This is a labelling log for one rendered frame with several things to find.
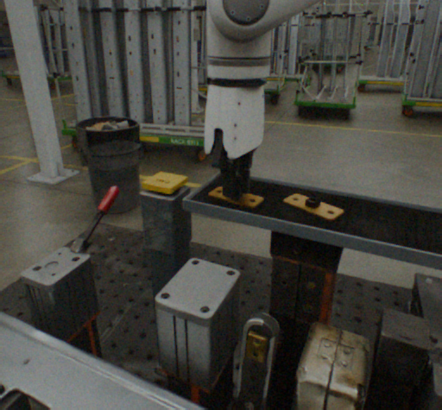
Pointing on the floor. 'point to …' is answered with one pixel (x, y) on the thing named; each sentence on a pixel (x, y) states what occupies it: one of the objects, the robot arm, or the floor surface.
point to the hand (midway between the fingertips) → (236, 182)
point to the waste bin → (111, 158)
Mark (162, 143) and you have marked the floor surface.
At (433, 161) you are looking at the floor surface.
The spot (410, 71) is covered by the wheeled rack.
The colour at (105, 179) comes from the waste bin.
